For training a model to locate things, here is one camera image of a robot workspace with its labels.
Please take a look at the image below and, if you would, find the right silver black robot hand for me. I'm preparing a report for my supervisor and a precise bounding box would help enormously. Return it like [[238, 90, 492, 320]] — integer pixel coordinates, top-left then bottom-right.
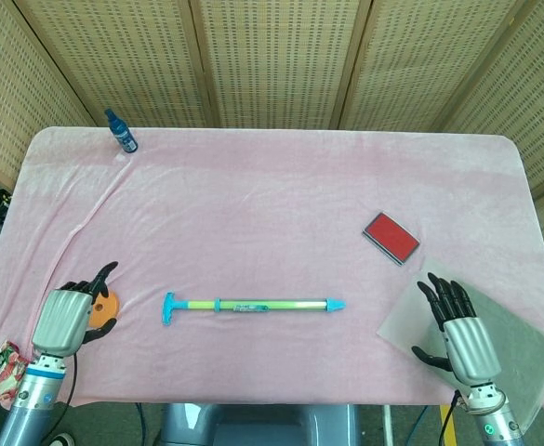
[[410, 271, 503, 387]]

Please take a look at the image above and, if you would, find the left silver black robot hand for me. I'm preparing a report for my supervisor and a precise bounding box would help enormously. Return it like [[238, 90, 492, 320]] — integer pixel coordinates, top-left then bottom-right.
[[30, 261, 120, 358]]

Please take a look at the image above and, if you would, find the green water pump toy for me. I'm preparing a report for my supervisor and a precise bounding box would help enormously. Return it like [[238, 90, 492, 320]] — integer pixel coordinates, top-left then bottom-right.
[[161, 292, 347, 328]]

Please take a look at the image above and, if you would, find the orange round disc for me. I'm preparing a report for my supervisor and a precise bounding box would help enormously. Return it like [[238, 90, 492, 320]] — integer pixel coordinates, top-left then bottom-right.
[[88, 287, 121, 328]]

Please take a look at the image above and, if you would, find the translucent grey plastic sheet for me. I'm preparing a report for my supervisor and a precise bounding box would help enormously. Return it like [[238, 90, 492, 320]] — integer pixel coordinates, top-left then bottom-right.
[[376, 269, 544, 431]]

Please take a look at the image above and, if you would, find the red green snack pouch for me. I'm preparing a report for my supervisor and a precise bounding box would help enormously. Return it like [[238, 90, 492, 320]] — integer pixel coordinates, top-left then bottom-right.
[[0, 339, 32, 401]]

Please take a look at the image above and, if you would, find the white table leg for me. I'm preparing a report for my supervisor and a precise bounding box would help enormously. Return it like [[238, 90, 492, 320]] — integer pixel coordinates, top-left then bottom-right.
[[381, 403, 394, 446]]

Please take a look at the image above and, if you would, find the red ink stamp pad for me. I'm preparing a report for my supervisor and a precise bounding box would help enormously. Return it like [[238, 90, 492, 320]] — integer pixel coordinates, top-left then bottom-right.
[[362, 211, 421, 268]]

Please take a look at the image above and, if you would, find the blue spray bottle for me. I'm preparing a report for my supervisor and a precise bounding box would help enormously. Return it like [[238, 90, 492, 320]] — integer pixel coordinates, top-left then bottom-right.
[[103, 109, 139, 153]]

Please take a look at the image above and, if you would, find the grey blue robot torso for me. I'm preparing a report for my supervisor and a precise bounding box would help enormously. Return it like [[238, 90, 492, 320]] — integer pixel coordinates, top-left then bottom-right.
[[159, 402, 361, 446]]

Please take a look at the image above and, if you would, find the pink plush table cloth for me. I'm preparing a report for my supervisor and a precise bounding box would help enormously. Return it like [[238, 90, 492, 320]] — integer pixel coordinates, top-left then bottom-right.
[[0, 125, 544, 422]]

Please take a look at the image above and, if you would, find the woven bamboo screen panel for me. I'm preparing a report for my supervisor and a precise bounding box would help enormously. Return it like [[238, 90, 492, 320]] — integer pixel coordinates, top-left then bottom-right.
[[0, 0, 97, 191], [438, 0, 544, 298], [13, 0, 221, 129], [336, 0, 544, 134], [178, 0, 379, 131]]

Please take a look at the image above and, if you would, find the black left hand cable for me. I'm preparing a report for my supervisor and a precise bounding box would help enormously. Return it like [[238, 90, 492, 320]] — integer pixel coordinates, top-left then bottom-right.
[[57, 352, 78, 413]]

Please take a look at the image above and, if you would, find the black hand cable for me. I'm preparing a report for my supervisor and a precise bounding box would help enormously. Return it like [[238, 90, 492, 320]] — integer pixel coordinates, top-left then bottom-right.
[[437, 389, 468, 446], [57, 352, 78, 413]]

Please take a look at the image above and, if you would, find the black right hand cable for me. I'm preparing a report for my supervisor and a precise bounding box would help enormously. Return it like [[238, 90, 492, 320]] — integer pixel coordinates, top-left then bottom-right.
[[437, 389, 468, 446]]

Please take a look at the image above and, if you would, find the blue floor cable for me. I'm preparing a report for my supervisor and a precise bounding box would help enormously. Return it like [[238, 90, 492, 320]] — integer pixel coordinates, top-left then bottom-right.
[[408, 405, 433, 446], [134, 402, 147, 446]]

